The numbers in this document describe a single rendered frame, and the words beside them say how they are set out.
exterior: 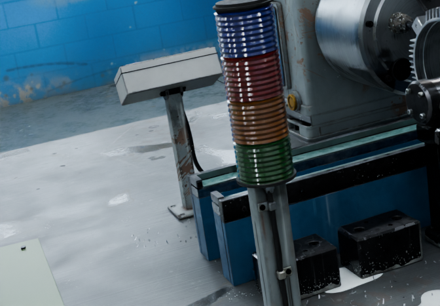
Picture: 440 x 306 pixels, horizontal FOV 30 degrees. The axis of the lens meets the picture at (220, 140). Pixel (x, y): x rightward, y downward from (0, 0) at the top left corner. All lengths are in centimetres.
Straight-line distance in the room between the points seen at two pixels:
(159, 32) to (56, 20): 85
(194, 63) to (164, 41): 554
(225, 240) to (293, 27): 68
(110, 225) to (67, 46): 533
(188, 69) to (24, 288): 45
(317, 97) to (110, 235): 55
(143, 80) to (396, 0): 48
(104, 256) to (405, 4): 69
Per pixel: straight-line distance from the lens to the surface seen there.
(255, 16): 80
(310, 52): 169
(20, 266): 130
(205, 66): 139
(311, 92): 171
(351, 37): 151
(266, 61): 81
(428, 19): 134
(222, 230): 114
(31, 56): 672
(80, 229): 147
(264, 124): 82
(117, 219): 148
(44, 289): 121
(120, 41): 683
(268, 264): 89
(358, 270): 114
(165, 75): 137
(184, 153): 142
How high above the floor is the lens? 132
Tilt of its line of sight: 16 degrees down
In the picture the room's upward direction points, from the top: 9 degrees counter-clockwise
